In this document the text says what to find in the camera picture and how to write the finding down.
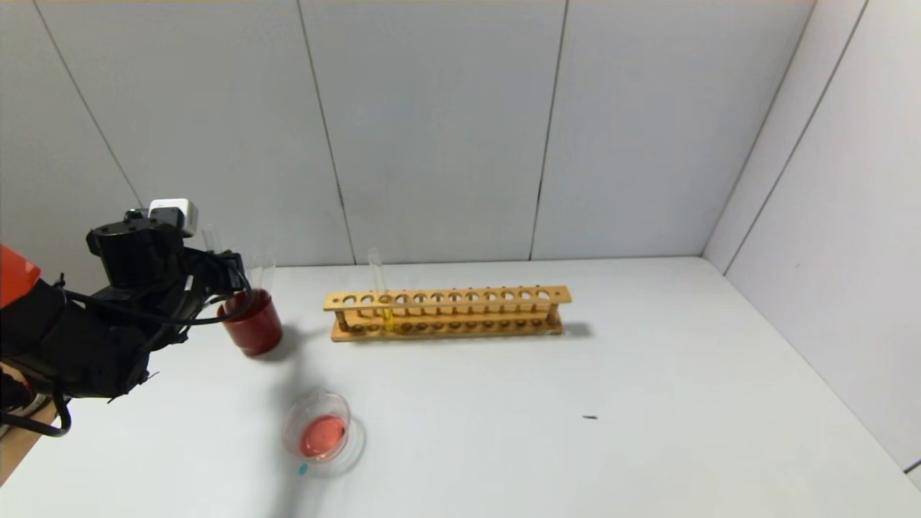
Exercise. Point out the test tube with yellow pigment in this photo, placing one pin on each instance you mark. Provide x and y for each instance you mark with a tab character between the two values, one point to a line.
388	316

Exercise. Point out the clear glass beaker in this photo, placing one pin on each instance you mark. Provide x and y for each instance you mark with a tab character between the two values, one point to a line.
324	435

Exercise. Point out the wooden test tube rack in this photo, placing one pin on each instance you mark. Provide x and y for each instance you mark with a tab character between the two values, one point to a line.
468	324

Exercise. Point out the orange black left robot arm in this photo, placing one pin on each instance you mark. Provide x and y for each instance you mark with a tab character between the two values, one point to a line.
79	338

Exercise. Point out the red plastic cup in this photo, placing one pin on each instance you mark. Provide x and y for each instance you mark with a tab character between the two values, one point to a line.
253	327

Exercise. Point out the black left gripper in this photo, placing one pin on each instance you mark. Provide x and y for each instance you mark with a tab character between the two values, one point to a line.
232	271

